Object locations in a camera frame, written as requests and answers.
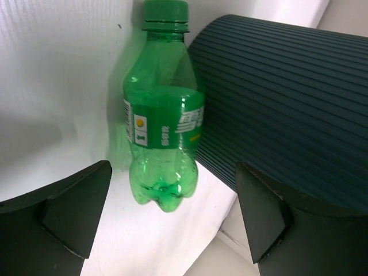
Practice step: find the green plastic soda bottle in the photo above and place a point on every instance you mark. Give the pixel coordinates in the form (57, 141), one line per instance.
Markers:
(164, 110)

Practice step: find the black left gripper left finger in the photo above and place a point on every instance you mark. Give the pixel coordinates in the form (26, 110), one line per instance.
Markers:
(51, 230)

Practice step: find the dark green plastic bin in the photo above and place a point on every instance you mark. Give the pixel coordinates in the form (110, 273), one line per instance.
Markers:
(288, 100)

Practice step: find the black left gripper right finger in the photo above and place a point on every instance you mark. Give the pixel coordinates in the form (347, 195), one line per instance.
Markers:
(292, 233)

